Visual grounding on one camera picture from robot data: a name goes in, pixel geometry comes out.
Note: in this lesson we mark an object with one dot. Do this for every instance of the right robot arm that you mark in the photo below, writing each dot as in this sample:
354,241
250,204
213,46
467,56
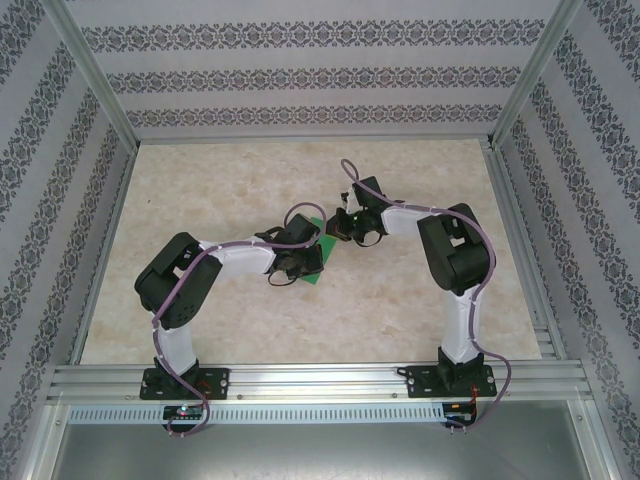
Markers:
462,325

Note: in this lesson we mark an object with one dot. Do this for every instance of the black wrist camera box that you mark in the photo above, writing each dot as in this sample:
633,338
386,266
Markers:
302,229
367,192

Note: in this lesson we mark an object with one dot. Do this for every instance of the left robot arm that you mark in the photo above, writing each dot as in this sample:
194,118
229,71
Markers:
240,262

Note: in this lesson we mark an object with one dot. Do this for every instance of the aluminium frame post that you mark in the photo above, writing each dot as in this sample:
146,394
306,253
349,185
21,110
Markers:
95,70
537,70

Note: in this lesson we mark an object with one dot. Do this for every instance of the aluminium table edge rail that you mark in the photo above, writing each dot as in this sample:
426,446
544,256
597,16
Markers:
521,250

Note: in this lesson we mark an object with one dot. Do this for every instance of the thin aluminium cross rail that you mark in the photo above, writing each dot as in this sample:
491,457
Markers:
310,137

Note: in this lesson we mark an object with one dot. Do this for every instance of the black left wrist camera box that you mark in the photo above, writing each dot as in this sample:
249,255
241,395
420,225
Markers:
302,229

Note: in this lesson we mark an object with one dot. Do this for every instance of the small circuit board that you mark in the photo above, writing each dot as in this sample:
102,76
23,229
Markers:
459,410
182,412

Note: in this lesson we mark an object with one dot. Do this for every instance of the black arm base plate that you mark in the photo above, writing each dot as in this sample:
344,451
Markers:
425,382
217,382

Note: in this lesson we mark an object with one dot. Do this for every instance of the grey metal sheet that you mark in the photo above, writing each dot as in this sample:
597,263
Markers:
310,455

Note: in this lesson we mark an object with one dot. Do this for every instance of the wide aluminium mounting rail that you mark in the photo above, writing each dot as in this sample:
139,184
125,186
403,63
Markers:
310,380

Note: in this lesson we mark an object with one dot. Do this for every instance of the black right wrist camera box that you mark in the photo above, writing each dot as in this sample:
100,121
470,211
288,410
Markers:
367,192

